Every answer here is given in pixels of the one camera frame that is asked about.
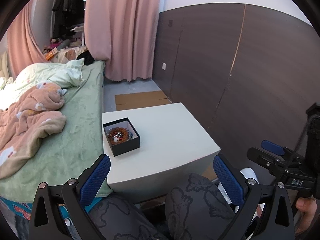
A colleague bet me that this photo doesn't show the person's right hand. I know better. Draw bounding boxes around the person's right hand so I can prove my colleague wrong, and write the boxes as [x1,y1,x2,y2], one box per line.
[296,197,317,235]

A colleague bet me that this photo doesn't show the pink curtain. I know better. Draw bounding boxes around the pink curtain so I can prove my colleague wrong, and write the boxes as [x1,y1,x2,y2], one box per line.
[85,0,160,81]
[7,0,47,77]

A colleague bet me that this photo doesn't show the light green duvet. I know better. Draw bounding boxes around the light green duvet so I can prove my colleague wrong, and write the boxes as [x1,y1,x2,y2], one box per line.
[1,59,84,90]

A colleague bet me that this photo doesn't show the white cube side table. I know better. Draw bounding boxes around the white cube side table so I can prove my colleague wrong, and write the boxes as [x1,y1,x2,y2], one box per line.
[102,103,220,203]

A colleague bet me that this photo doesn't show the black square jewelry box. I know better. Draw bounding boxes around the black square jewelry box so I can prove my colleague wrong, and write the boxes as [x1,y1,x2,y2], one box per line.
[103,118,140,157]

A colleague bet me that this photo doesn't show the orange box on shelf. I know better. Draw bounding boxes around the orange box on shelf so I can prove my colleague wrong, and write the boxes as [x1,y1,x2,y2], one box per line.
[45,48,58,61]

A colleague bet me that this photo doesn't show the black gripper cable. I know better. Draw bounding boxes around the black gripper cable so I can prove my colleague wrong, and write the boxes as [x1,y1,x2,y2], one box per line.
[274,115,320,184]

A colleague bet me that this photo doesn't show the flat brown cardboard sheet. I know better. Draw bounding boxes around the flat brown cardboard sheet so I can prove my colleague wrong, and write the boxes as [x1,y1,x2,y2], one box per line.
[114,90,171,111]

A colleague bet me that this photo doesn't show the pink fleece blanket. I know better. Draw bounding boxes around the pink fleece blanket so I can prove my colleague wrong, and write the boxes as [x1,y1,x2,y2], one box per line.
[1,82,67,179]

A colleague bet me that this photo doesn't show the pink curtain left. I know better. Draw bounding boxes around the pink curtain left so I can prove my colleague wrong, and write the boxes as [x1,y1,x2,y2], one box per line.
[7,0,47,77]

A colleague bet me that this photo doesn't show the grey patterned trouser legs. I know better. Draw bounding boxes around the grey patterned trouser legs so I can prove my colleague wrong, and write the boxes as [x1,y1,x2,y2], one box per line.
[89,173,235,239]

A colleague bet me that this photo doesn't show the dark hanging clothes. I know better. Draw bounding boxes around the dark hanging clothes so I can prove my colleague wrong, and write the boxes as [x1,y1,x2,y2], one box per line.
[52,0,85,39]

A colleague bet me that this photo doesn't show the brown bead bracelet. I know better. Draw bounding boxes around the brown bead bracelet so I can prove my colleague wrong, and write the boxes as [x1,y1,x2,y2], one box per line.
[107,127,131,145]

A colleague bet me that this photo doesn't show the pile of mixed jewelry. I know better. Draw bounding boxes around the pile of mixed jewelry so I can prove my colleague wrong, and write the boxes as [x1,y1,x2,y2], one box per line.
[106,127,137,145]

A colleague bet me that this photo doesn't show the green bed sheet mattress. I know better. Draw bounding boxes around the green bed sheet mattress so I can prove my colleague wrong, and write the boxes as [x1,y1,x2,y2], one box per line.
[1,61,105,203]

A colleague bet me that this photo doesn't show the pink curtain right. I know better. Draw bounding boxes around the pink curtain right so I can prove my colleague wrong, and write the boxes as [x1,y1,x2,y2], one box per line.
[85,0,160,81]

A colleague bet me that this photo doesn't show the black garment on bed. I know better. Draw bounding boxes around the black garment on bed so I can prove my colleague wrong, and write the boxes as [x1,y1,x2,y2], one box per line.
[76,50,95,66]

